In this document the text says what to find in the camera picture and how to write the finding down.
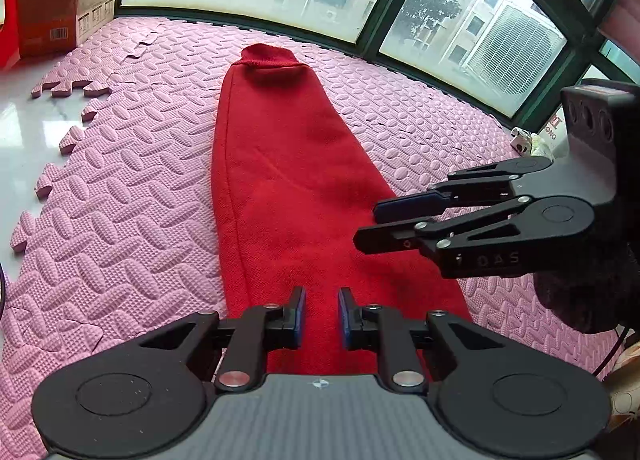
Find green tree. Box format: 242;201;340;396
395;0;464;49

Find person's right hand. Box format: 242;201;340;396
532;235;640;337

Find dark green window frame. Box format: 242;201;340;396
100;0;640;133

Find white outdoor air conditioner unit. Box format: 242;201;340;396
462;4;568;119

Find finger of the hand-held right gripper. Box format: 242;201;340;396
373;160;523;222
352;195;539;255

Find beige cloth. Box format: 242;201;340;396
600;330;640;443

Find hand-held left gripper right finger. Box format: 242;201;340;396
337;286;507;394

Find pink foam floor mat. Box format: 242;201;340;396
0;15;626;460

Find brown cardboard box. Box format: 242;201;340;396
16;0;122;59

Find red hooded sweatshirt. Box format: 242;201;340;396
211;44;473;376

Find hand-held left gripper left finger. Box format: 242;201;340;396
140;286;307;394

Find white sign red characters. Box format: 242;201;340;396
547;112;569;142

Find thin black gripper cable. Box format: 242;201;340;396
594;324;632;377

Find red plastic stool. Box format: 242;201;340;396
0;0;39;69

